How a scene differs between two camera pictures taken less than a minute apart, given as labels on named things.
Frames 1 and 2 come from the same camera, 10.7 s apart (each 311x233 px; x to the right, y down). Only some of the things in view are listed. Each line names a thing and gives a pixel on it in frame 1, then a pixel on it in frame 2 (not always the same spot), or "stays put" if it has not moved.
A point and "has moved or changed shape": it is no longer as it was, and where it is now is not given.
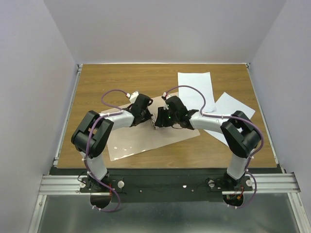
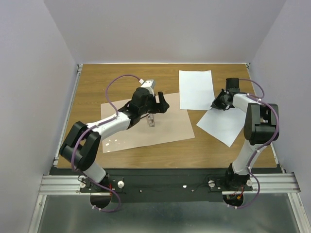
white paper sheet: x=192 y=98 stays put
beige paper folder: x=127 y=141 has moved or changed shape
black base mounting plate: x=166 y=185 stays put
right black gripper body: x=165 y=118 to x=219 y=101
